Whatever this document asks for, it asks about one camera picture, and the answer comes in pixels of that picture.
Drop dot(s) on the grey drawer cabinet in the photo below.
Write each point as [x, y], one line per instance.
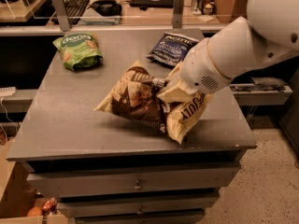
[90, 160]

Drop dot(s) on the grey side rail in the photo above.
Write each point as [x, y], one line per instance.
[262, 91]

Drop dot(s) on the left metal post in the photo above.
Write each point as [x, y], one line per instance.
[61, 14]

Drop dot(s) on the small jar on desk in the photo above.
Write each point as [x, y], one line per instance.
[208, 9]

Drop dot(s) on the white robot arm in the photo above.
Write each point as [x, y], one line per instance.
[269, 34]

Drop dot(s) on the orange fruit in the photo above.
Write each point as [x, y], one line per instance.
[35, 212]

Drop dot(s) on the blue chip bag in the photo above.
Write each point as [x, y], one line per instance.
[172, 48]

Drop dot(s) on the red snack packet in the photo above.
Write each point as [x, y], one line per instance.
[49, 205]

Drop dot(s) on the right metal post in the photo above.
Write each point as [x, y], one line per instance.
[178, 6]

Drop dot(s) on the black keyboard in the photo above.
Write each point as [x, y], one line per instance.
[75, 9]

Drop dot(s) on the drawer knob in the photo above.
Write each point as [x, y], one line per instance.
[138, 186]
[140, 211]

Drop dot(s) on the metal post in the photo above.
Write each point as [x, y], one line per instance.
[61, 14]
[178, 6]

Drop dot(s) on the black laptop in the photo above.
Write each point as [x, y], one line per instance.
[152, 3]

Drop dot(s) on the middle drawer knob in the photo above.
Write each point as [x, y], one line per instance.
[140, 211]

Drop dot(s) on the top drawer knob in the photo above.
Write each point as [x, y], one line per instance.
[138, 186]

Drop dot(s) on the brown sea salt chip bag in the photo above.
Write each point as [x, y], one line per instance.
[169, 110]

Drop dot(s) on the white power strip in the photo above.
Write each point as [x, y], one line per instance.
[7, 91]

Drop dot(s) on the green chip bag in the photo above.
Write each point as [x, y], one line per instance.
[78, 50]

